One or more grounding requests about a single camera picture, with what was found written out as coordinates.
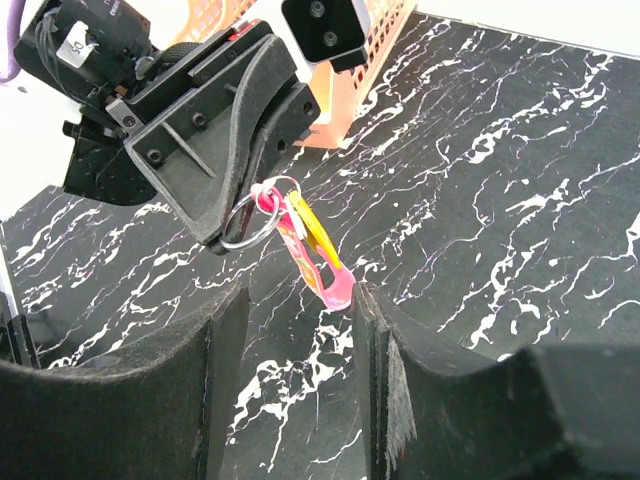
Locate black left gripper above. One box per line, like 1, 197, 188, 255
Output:
62, 21, 320, 255

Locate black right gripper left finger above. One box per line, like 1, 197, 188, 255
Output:
1, 284, 249, 479

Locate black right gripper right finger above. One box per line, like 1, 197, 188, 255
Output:
352, 284, 639, 479

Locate keyring with pink strap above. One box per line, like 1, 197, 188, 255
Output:
220, 175, 356, 312

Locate yellow key tag with key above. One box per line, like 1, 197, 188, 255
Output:
285, 190, 343, 269

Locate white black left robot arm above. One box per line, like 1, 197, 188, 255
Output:
9, 1, 318, 255

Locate orange plastic desk organizer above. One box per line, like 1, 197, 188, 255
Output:
173, 1, 416, 149

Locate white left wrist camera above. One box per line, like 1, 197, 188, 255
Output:
281, 0, 370, 73

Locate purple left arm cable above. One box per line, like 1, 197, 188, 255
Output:
0, 0, 26, 85

